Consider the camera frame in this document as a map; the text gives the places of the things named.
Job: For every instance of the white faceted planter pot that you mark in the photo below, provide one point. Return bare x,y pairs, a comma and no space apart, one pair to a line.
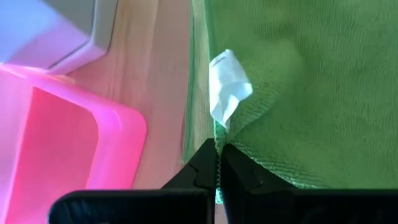
46,31

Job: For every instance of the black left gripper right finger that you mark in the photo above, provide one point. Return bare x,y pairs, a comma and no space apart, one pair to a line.
280,208

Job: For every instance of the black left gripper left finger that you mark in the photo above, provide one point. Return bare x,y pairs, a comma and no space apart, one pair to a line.
155,208

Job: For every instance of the pink plastic bin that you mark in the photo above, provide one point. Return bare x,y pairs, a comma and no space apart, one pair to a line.
62,140

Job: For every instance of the green microfiber towel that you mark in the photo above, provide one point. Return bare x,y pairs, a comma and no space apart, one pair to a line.
311,93

